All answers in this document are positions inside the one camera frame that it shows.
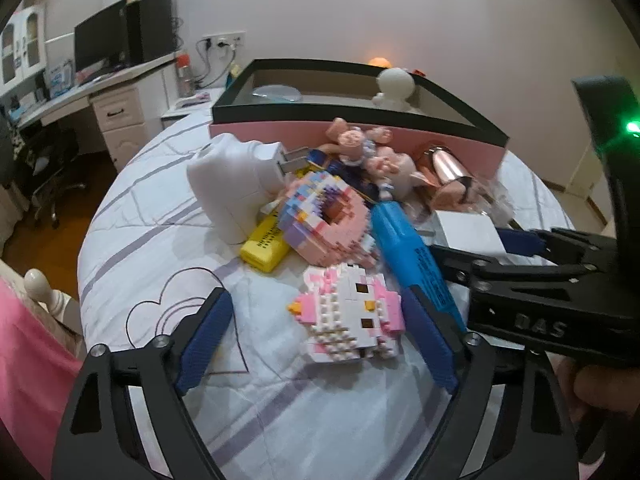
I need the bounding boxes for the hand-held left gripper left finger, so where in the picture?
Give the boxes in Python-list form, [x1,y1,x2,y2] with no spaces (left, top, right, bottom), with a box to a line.
[50,287,233,480]

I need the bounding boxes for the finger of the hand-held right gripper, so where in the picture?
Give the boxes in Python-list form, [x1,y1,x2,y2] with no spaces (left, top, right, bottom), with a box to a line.
[495,226,621,266]
[429,244,601,293]

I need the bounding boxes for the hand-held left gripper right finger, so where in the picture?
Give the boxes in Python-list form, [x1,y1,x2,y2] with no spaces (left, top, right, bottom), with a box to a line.
[400,284,583,480]

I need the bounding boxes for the small white box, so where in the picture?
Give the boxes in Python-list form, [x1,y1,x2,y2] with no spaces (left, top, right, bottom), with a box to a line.
[432,210,507,256]

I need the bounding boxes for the clear plastic bag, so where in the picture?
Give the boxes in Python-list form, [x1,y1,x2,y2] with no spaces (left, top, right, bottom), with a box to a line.
[405,175,516,231]

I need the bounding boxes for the blue highlighter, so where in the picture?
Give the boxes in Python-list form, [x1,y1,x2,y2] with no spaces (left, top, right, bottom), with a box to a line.
[370,202,468,333]

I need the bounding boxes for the pink white block figure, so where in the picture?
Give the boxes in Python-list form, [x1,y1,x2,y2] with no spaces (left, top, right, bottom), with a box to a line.
[286,262,403,363]

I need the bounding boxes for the rose gold cup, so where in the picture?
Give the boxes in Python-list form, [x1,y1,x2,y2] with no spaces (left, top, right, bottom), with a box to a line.
[415,142,476,211]

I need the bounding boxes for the yellow highlighter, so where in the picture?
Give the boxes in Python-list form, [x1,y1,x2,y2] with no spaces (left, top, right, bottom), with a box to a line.
[240,207,291,273]

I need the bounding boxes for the pink pig doll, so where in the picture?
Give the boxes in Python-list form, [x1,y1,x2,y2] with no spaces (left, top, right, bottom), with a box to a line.
[326,117,426,201]

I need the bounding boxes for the pink donut block model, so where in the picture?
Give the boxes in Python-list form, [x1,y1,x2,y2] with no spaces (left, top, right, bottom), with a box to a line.
[276,170,381,268]

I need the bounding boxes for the shiny blue snack packet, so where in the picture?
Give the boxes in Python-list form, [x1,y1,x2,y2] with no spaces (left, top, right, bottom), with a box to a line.
[307,147,381,206]

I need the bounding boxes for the pink box with dark rim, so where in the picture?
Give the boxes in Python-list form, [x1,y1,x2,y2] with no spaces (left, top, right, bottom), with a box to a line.
[209,58,511,181]

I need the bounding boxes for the person's right hand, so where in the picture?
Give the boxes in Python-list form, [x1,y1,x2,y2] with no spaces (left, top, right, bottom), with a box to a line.
[557,357,640,423]

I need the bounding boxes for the white bedpost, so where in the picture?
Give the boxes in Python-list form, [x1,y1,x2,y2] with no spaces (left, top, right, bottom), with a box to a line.
[24,268,83,346]

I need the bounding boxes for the pink blanket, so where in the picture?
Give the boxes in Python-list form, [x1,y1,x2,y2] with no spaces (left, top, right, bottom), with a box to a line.
[0,275,83,461]

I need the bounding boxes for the white round figure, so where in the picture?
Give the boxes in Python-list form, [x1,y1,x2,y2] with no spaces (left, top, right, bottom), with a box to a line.
[372,67,416,111]

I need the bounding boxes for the white nightstand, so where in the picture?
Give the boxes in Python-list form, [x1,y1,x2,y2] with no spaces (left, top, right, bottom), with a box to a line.
[160,87,226,131]

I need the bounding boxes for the black office chair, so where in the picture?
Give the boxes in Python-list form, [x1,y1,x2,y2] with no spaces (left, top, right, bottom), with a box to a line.
[10,125,88,231]

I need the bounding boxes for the clear blue plastic bowl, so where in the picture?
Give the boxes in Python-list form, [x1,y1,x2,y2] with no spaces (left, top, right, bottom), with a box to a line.
[252,85,303,102]

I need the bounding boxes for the white desk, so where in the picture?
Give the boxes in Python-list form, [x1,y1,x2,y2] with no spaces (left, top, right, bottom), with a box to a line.
[0,50,181,171]

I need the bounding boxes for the clear bottle with red cap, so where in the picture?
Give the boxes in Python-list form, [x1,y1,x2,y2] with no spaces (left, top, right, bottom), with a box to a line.
[176,55,193,97]

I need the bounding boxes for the blue box on desk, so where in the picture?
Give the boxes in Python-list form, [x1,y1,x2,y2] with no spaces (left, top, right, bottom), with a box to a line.
[44,60,76,98]

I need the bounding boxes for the black computer tower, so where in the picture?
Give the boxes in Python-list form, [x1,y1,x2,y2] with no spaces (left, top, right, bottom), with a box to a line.
[125,0,177,66]

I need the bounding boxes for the black monitor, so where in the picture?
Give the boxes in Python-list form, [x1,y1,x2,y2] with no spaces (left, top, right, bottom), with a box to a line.
[74,0,130,73]

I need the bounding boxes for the white wall socket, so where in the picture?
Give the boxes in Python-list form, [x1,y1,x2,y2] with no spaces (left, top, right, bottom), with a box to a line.
[202,31,247,51]

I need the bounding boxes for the white wall cabinet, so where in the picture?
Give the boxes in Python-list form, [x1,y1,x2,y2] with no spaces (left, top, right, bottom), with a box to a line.
[0,2,48,96]

